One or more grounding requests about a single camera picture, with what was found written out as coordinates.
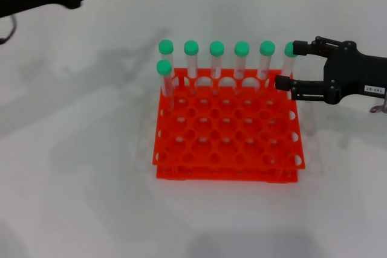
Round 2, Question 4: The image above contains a green-capped clear test tube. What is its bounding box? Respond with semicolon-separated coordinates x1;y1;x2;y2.
183;40;200;97
234;41;250;95
158;39;176;73
281;42;299;79
256;40;276;91
209;40;226;95
156;59;176;112

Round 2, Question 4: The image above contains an orange plastic test tube rack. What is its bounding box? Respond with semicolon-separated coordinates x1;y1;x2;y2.
152;67;306;184

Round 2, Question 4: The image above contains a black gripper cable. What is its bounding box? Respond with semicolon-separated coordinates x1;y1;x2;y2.
0;15;18;45
369;92;387;115

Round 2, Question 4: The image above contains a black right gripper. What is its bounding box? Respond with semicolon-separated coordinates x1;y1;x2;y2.
275;36;387;105

